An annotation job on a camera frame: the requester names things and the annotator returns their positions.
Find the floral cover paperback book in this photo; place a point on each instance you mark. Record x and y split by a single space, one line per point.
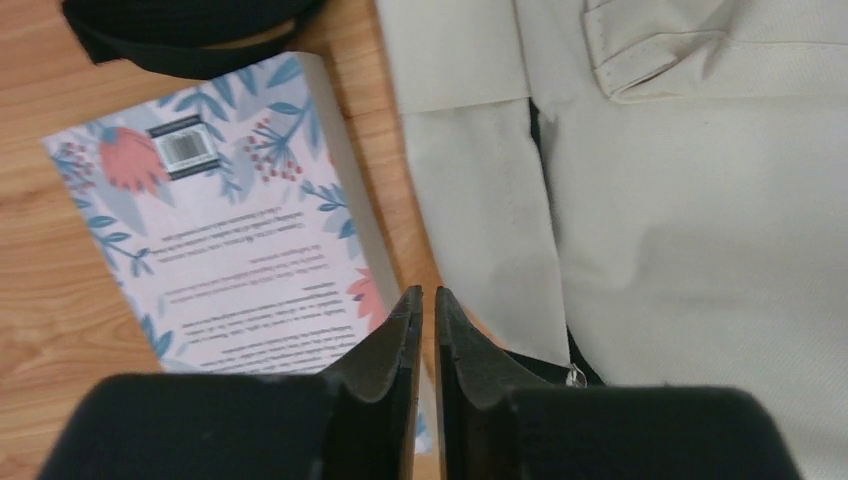
234 218

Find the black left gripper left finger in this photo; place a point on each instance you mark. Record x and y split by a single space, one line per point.
371 432

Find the beige canvas backpack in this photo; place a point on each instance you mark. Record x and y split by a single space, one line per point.
644 203

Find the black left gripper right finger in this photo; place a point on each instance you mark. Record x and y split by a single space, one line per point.
478 436

